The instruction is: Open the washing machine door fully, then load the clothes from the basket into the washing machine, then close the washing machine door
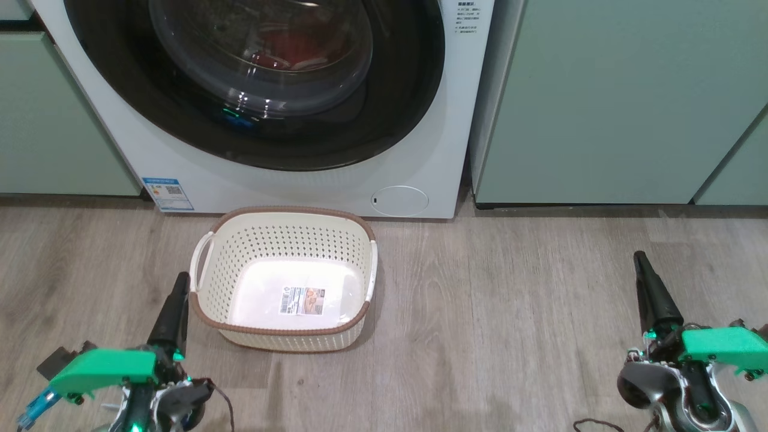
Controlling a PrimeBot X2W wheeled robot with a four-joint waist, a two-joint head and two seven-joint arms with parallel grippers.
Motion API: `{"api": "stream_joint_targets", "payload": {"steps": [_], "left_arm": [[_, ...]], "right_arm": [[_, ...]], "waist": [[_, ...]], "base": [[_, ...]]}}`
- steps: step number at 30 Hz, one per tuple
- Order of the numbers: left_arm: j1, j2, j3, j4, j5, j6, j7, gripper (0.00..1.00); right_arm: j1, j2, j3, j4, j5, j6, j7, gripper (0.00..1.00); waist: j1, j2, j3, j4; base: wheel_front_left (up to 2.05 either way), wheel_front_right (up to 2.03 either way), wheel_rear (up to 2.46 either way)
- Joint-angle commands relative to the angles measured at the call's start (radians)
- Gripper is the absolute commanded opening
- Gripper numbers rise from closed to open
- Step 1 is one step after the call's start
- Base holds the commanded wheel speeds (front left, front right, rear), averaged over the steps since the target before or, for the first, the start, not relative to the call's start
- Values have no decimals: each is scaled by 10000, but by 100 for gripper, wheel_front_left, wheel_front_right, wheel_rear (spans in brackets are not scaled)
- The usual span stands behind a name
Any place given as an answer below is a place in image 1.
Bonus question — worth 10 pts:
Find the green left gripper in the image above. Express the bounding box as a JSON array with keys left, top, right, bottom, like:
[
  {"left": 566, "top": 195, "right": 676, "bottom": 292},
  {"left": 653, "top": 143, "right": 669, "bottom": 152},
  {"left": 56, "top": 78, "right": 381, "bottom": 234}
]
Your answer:
[{"left": 47, "top": 271, "right": 192, "bottom": 401}]

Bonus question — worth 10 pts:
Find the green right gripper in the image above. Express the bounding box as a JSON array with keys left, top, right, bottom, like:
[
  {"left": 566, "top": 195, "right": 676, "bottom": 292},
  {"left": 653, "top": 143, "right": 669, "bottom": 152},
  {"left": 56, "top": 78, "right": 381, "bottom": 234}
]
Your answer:
[{"left": 633, "top": 250, "right": 768, "bottom": 376}]

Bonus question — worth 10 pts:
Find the plain red garment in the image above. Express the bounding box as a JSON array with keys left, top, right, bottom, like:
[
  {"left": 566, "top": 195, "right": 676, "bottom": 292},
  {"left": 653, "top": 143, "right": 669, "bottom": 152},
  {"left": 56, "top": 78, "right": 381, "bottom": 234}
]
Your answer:
[{"left": 255, "top": 30, "right": 340, "bottom": 72}]

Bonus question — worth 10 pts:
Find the black round glass machine door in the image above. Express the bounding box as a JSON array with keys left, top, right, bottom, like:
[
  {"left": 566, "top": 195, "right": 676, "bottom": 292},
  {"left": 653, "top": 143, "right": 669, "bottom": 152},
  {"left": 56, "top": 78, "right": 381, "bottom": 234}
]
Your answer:
[{"left": 62, "top": 0, "right": 446, "bottom": 172}]

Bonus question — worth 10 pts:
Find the cream perforated laundry basket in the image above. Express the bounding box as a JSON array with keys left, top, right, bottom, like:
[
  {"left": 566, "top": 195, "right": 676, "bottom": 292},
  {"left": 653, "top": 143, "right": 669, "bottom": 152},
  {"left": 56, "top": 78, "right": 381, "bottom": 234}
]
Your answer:
[{"left": 188, "top": 206, "right": 379, "bottom": 354}]

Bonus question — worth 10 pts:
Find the paper label inside basket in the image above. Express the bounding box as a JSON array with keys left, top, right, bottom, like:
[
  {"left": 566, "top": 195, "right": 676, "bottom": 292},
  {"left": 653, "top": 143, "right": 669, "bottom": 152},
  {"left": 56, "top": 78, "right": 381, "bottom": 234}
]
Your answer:
[{"left": 280, "top": 285, "right": 326, "bottom": 317}]

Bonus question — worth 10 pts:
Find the white washing machine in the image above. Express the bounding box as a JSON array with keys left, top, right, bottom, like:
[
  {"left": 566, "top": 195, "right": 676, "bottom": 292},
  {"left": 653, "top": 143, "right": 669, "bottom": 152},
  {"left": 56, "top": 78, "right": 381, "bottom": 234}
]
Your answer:
[{"left": 26, "top": 0, "right": 496, "bottom": 220}]

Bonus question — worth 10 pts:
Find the blue energy label sticker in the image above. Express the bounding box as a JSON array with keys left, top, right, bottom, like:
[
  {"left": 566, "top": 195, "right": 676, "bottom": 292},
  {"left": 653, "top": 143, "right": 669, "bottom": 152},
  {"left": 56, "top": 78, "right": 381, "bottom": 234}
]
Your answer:
[{"left": 142, "top": 176, "right": 195, "bottom": 212}]

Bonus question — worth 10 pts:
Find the pale green cabinet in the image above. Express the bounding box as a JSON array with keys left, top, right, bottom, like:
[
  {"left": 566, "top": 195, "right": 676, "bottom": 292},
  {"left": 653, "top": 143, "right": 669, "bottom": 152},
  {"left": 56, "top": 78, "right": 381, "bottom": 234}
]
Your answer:
[
  {"left": 0, "top": 0, "right": 143, "bottom": 198},
  {"left": 469, "top": 0, "right": 768, "bottom": 210}
]

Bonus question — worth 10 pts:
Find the round white filter cover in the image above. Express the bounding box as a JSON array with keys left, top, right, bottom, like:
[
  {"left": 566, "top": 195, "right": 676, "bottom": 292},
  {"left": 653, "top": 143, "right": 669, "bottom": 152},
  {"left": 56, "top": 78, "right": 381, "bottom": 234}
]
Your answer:
[{"left": 370, "top": 185, "right": 430, "bottom": 218}]

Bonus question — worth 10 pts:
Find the thin left gripper cable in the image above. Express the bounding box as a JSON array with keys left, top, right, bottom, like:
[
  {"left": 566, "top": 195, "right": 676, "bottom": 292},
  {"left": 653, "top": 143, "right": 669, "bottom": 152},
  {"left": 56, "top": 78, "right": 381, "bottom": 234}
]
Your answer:
[{"left": 207, "top": 379, "right": 236, "bottom": 432}]

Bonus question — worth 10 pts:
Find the thin gripper cable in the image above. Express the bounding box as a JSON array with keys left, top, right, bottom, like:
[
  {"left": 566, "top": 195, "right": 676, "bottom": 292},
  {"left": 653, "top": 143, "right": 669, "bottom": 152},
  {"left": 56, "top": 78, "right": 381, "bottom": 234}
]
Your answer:
[
  {"left": 572, "top": 418, "right": 661, "bottom": 432},
  {"left": 207, "top": 379, "right": 236, "bottom": 432}
]

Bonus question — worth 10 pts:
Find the thin right gripper cable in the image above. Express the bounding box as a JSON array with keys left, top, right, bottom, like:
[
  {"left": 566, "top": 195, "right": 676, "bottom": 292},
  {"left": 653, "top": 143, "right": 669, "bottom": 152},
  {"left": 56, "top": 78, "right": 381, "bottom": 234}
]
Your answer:
[{"left": 572, "top": 418, "right": 661, "bottom": 432}]

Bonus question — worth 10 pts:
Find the blue left camera connector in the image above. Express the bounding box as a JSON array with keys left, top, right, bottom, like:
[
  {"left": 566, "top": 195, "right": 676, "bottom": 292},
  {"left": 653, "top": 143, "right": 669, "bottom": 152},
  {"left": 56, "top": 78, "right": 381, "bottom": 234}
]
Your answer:
[{"left": 16, "top": 386, "right": 61, "bottom": 430}]

